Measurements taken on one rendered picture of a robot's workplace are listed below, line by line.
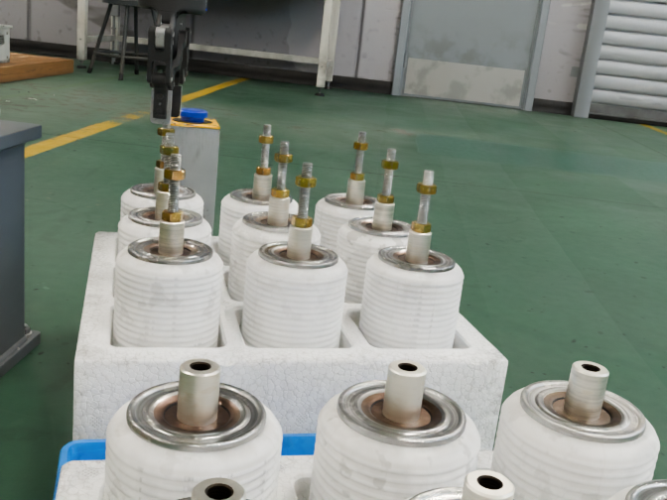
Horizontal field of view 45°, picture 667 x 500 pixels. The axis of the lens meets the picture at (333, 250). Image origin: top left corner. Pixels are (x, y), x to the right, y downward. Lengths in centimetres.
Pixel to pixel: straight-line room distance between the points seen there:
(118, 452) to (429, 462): 16
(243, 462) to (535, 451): 17
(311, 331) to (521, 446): 29
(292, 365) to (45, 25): 576
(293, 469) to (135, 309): 24
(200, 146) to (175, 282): 43
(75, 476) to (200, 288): 23
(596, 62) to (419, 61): 120
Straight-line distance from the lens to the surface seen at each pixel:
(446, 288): 76
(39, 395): 104
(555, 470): 50
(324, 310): 73
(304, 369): 71
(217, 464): 42
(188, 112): 111
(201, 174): 110
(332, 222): 97
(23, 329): 114
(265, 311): 73
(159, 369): 69
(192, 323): 72
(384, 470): 44
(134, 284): 71
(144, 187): 98
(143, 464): 43
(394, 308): 76
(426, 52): 584
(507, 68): 590
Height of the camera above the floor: 47
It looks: 16 degrees down
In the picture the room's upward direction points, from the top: 6 degrees clockwise
